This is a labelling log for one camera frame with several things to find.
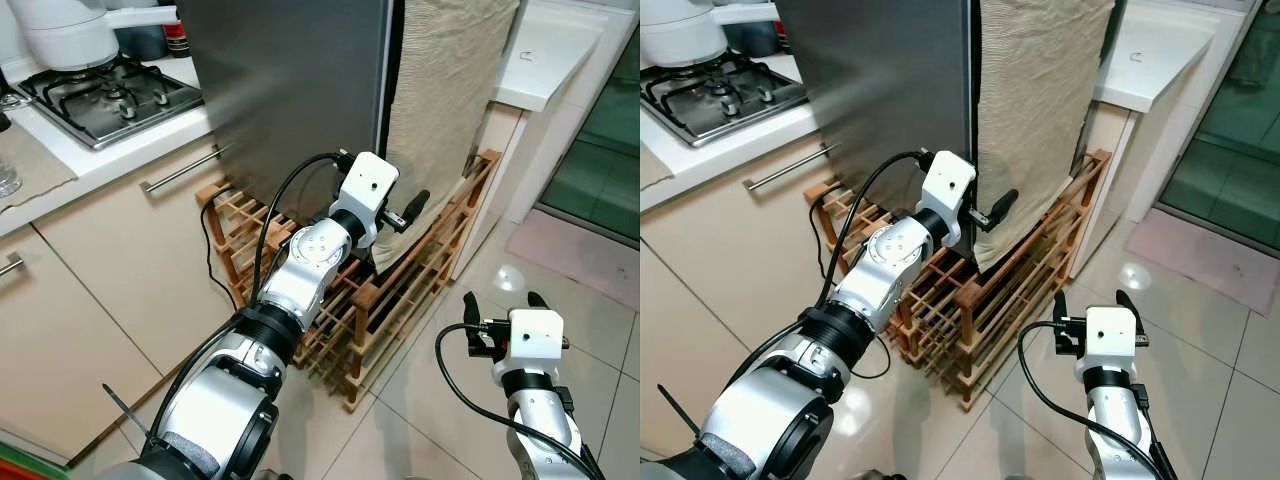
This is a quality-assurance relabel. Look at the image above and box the small grey steel fridge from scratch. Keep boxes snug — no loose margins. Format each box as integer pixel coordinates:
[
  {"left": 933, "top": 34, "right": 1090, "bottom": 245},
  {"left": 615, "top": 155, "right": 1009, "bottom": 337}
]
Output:
[
  {"left": 178, "top": 0, "right": 401, "bottom": 229},
  {"left": 775, "top": 0, "right": 976, "bottom": 216}
]

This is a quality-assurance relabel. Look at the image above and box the pink floor mat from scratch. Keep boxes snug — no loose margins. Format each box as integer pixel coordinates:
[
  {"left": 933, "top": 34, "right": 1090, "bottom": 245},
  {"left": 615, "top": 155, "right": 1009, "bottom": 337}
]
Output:
[
  {"left": 1125, "top": 207, "right": 1280, "bottom": 316},
  {"left": 503, "top": 208, "right": 641, "bottom": 321}
]

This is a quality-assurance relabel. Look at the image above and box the wooden wine rack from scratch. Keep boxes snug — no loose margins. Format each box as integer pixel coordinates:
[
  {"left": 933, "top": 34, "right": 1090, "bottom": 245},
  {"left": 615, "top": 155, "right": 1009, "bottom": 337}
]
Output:
[
  {"left": 805, "top": 148, "right": 1113, "bottom": 411},
  {"left": 197, "top": 148, "right": 501, "bottom": 411}
]

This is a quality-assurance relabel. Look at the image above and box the green tinted glass door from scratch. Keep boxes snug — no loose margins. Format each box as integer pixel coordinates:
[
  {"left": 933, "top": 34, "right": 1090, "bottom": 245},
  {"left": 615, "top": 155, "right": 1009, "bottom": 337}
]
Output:
[
  {"left": 1155, "top": 0, "right": 1280, "bottom": 251},
  {"left": 530, "top": 20, "right": 641, "bottom": 241}
]

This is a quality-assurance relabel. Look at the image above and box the beige placemat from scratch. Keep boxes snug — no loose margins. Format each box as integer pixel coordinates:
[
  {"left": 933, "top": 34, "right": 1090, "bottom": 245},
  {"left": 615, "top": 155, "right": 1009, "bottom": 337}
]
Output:
[
  {"left": 640, "top": 145, "right": 676, "bottom": 191},
  {"left": 0, "top": 125, "right": 79, "bottom": 216}
]

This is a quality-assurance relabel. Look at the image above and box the beige kitchen cabinet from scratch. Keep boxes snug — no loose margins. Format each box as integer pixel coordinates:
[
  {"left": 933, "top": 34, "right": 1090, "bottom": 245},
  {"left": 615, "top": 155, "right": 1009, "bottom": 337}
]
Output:
[
  {"left": 640, "top": 135, "right": 851, "bottom": 461},
  {"left": 0, "top": 135, "right": 246, "bottom": 466}
]

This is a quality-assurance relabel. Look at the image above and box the white side cabinet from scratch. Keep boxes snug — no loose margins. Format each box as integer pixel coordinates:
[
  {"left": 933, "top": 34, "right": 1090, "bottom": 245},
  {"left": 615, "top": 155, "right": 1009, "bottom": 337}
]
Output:
[
  {"left": 1065, "top": 0, "right": 1263, "bottom": 281},
  {"left": 455, "top": 0, "right": 641, "bottom": 281}
]

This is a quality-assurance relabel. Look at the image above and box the steel gas stove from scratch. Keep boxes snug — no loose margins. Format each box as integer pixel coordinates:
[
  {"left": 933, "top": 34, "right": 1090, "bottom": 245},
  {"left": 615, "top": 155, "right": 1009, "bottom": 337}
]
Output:
[
  {"left": 15, "top": 55, "right": 206, "bottom": 151},
  {"left": 640, "top": 50, "right": 809, "bottom": 149}
]

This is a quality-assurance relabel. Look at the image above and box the dark jar with red label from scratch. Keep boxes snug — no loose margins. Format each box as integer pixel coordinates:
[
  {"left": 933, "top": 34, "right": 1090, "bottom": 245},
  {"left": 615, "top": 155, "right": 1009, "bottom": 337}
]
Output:
[{"left": 160, "top": 18, "right": 191, "bottom": 59}]

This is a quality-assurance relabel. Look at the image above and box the dark blue jar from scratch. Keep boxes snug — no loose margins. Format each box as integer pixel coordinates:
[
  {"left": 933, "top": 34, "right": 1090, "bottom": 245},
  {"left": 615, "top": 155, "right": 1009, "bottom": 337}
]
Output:
[
  {"left": 115, "top": 22, "right": 169, "bottom": 63},
  {"left": 722, "top": 20, "right": 781, "bottom": 59}
]

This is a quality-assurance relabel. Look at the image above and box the stack of coloured boards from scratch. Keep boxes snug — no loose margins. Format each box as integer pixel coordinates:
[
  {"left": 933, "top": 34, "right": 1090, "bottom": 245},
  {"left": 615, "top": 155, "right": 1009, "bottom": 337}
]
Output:
[{"left": 0, "top": 440, "right": 71, "bottom": 480}]

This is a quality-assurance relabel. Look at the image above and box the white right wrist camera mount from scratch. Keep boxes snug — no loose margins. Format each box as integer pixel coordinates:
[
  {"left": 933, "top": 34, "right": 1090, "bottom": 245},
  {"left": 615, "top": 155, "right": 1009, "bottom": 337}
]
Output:
[
  {"left": 1085, "top": 305, "right": 1141, "bottom": 373},
  {"left": 505, "top": 308, "right": 566, "bottom": 373}
]

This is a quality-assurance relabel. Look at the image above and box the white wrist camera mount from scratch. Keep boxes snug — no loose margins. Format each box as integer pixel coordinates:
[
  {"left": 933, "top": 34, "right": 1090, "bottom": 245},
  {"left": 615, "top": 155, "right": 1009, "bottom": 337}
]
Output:
[
  {"left": 1085, "top": 305, "right": 1141, "bottom": 373},
  {"left": 918, "top": 150, "right": 979, "bottom": 246},
  {"left": 335, "top": 152, "right": 401, "bottom": 249},
  {"left": 505, "top": 308, "right": 566, "bottom": 373}
]

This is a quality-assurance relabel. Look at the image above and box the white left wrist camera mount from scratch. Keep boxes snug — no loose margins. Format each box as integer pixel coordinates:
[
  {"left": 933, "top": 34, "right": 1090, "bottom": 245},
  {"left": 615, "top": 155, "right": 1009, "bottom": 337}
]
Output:
[
  {"left": 335, "top": 152, "right": 401, "bottom": 249},
  {"left": 918, "top": 150, "right": 979, "bottom": 246}
]

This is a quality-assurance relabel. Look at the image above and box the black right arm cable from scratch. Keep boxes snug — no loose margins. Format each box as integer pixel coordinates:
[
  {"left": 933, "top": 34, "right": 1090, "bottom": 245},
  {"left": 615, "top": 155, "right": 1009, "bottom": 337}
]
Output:
[
  {"left": 435, "top": 320, "right": 591, "bottom": 480},
  {"left": 1017, "top": 320, "right": 1166, "bottom": 480}
]

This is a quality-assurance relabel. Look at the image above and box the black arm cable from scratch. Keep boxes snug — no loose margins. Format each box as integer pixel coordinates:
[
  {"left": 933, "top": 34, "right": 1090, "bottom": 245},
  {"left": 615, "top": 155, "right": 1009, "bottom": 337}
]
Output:
[
  {"left": 435, "top": 320, "right": 591, "bottom": 480},
  {"left": 735, "top": 150, "right": 931, "bottom": 401},
  {"left": 145, "top": 150, "right": 351, "bottom": 451},
  {"left": 1017, "top": 320, "right": 1166, "bottom": 480}
]

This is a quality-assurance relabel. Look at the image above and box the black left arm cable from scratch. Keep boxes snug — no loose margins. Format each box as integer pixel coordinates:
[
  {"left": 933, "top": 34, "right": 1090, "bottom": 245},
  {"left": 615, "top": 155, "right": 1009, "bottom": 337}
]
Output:
[
  {"left": 145, "top": 150, "right": 351, "bottom": 451},
  {"left": 735, "top": 150, "right": 931, "bottom": 401}
]

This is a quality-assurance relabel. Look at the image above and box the black power cord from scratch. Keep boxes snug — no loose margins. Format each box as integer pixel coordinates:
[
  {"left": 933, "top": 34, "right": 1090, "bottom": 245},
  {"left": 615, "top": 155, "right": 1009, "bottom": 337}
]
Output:
[
  {"left": 808, "top": 185, "right": 851, "bottom": 281},
  {"left": 198, "top": 185, "right": 241, "bottom": 311}
]

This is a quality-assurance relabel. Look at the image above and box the black cable tie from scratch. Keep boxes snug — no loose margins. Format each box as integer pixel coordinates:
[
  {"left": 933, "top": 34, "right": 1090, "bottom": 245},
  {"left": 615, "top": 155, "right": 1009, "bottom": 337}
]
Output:
[
  {"left": 655, "top": 383, "right": 701, "bottom": 436},
  {"left": 100, "top": 383, "right": 153, "bottom": 436}
]

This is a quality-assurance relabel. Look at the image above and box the white pot with handle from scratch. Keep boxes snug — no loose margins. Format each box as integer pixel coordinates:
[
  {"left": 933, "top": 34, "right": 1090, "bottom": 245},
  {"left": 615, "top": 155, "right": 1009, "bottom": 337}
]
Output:
[
  {"left": 640, "top": 0, "right": 779, "bottom": 69},
  {"left": 8, "top": 0, "right": 181, "bottom": 73}
]

